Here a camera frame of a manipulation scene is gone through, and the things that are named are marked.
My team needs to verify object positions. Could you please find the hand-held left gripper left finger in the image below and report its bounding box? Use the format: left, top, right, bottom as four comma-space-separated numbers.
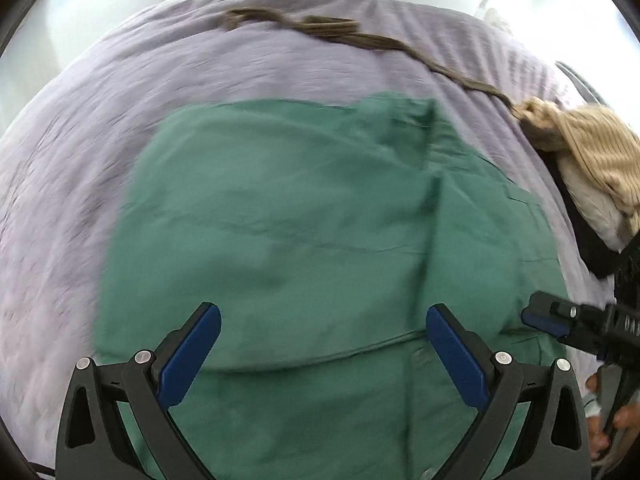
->
56, 302, 222, 480

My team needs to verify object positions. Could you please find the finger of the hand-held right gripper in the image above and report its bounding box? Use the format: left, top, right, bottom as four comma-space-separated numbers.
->
521, 291, 603, 348

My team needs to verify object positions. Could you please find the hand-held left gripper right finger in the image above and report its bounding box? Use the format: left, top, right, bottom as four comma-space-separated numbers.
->
426, 303, 592, 480

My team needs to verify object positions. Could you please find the green garment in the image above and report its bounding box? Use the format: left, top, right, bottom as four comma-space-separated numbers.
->
95, 91, 587, 480

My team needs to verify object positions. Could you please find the person's right hand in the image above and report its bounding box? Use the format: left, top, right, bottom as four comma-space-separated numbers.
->
584, 374, 640, 462

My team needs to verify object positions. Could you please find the black cloth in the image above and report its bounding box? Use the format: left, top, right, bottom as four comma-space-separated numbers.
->
525, 125, 640, 308

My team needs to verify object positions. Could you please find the white crinkled cloth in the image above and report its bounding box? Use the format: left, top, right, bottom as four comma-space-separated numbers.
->
559, 160, 640, 255

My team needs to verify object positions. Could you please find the yellow striped garment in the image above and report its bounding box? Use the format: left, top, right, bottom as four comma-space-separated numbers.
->
512, 97, 640, 217

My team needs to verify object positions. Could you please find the lavender embossed blanket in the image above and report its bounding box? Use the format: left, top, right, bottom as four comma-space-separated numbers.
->
0, 0, 623, 480

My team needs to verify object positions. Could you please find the grey metal rack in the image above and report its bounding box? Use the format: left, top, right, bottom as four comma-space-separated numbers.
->
554, 60, 608, 108

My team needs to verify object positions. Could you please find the brown cloth belt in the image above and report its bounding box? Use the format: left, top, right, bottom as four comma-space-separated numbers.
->
220, 7, 523, 117

